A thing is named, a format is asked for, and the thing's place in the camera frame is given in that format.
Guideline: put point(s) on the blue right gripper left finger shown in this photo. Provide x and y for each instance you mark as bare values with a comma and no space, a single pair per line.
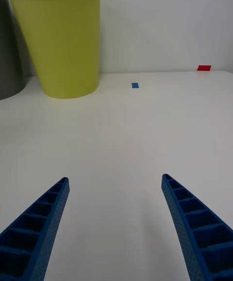
42,225

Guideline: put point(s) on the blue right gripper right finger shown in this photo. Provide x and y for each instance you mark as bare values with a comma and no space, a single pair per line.
194,222

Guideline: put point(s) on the grey plastic bin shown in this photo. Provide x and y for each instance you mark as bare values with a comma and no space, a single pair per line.
8,62

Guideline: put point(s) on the yellow-green plastic bin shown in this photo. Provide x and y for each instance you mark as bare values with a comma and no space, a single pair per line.
65,48

